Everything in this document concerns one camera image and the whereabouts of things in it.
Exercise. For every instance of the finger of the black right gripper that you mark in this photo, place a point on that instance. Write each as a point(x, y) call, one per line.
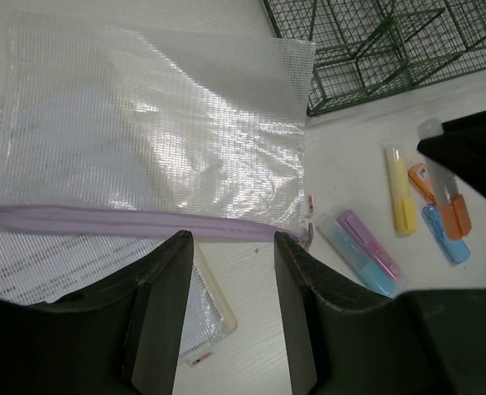
point(461, 148)

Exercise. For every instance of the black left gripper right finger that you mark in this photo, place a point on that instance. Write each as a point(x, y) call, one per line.
point(337, 333)

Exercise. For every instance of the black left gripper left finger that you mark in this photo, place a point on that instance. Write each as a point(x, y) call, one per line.
point(155, 328)

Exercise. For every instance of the orange correction tape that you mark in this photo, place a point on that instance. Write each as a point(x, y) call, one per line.
point(419, 178)

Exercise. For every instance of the orange highlighter pen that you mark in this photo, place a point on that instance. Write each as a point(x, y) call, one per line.
point(449, 201)

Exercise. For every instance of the blue highlighter pen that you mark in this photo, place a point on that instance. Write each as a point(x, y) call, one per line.
point(372, 276)

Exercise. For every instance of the yellow highlighter pen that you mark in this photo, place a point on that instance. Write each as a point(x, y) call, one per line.
point(406, 221)

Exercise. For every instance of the blue correction tape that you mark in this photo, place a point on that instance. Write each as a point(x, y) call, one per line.
point(455, 251)

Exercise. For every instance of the purple highlighter pen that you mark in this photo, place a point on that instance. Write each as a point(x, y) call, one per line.
point(351, 222)

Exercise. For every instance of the clear mesh pouch purple zipper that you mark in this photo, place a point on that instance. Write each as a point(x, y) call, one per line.
point(115, 130)

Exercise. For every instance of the green wire desk organizer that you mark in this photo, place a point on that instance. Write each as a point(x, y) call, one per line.
point(369, 50)

